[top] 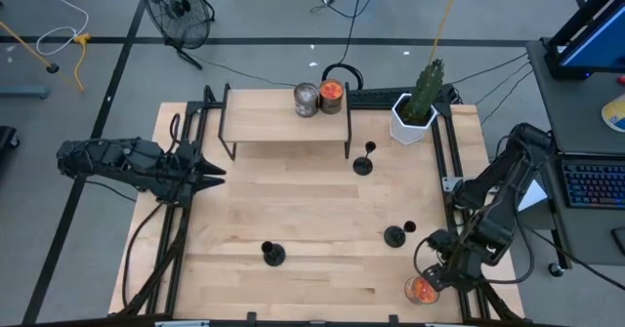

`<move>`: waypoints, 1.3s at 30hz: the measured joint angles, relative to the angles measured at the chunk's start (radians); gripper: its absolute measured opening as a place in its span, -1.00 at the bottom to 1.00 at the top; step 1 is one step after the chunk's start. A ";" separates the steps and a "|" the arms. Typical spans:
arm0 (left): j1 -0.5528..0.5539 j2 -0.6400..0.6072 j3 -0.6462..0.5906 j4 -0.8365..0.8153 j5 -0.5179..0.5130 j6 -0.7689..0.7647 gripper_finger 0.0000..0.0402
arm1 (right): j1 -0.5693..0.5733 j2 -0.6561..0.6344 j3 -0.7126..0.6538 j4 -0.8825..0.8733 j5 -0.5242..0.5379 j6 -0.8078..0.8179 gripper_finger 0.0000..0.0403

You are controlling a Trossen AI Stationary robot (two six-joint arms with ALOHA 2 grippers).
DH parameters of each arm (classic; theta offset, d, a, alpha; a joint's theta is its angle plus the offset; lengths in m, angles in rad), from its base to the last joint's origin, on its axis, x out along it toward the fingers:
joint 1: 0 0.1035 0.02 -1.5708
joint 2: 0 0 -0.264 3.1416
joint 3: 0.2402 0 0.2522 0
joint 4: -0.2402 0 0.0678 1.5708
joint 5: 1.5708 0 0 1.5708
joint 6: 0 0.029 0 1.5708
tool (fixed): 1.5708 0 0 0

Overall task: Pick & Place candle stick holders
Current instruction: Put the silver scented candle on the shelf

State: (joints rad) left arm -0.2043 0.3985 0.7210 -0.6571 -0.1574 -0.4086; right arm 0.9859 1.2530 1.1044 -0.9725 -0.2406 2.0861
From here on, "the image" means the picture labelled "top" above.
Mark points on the black floor fan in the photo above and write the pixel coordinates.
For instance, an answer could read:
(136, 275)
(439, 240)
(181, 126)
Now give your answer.
(178, 10)

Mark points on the white paper sheet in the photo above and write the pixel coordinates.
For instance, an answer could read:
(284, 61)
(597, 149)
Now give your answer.
(534, 197)

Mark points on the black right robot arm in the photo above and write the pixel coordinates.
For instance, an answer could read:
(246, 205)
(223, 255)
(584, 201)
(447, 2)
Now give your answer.
(508, 180)

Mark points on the yellow pole black end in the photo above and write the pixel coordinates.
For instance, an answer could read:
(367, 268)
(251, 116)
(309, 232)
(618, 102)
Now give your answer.
(24, 44)

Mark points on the green cactus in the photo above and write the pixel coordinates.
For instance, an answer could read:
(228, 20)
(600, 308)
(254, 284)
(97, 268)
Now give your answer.
(425, 90)

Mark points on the wooden shelf black legs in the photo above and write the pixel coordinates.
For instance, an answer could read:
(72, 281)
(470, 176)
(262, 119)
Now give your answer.
(273, 117)

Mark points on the white plant pot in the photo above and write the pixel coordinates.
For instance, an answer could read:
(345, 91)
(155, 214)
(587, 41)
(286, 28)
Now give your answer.
(403, 132)

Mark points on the black floor object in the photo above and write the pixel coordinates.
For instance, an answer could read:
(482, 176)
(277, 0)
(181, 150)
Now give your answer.
(7, 141)

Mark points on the grey metal foot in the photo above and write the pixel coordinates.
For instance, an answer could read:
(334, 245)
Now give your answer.
(24, 92)

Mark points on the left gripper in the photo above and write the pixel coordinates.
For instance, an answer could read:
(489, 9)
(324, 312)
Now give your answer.
(178, 175)

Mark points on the backlit keyboard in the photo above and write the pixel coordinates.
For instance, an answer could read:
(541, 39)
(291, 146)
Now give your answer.
(593, 185)

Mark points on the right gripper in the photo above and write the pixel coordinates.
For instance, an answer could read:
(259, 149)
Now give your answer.
(459, 272)

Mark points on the black caster wheel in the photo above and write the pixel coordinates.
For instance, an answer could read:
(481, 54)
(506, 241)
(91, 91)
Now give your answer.
(555, 269)

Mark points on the black candlestick holder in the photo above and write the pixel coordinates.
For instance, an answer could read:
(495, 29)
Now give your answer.
(394, 236)
(362, 166)
(274, 256)

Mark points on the tin can orange top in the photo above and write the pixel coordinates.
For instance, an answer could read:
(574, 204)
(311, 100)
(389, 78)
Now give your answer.
(332, 93)
(417, 293)

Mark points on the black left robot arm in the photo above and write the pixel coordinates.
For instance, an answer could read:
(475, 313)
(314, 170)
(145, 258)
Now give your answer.
(107, 158)

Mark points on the black computer monitor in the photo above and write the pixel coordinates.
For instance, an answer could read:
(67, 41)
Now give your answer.
(600, 44)

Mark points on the tin can silver top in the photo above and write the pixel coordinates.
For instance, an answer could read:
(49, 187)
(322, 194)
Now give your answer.
(306, 100)

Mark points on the black aluminium table frame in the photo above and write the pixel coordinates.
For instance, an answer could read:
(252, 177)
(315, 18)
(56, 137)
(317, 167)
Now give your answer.
(195, 107)

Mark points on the yellow white round disc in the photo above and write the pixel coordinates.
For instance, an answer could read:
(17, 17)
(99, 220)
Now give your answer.
(616, 114)

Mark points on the dark grey desk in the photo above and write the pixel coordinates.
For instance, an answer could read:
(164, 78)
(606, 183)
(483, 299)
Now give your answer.
(561, 112)

